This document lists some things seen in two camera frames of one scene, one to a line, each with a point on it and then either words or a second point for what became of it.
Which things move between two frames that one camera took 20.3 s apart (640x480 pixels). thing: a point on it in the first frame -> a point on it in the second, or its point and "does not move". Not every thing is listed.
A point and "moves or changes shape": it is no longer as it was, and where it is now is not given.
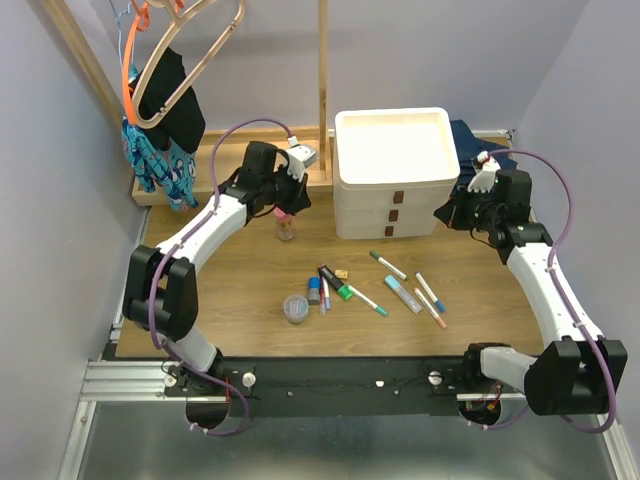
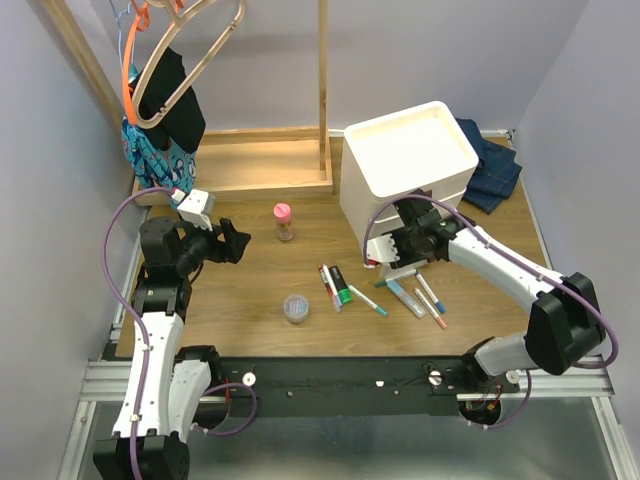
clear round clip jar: (296, 308) does not move
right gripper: (451, 214) -> (405, 259)
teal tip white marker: (381, 310) does not move
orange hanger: (141, 22) does not move
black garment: (184, 127) does not move
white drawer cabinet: (392, 170) moves or changes shape
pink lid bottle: (285, 224) does not move
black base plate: (326, 386) does not move
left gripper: (300, 198) -> (233, 247)
